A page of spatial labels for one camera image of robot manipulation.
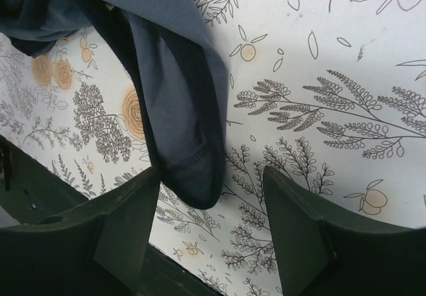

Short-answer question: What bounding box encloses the navy blue tank top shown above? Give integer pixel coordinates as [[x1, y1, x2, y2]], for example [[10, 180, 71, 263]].
[[1, 0, 228, 210]]

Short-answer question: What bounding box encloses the floral table mat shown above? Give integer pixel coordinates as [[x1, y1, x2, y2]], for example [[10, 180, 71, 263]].
[[1, 0, 425, 295]]

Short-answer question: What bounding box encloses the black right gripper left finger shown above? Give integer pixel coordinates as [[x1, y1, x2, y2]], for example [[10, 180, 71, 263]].
[[1, 168, 160, 295]]

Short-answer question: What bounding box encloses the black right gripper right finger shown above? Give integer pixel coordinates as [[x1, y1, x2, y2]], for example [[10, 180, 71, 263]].
[[263, 166, 425, 295]]

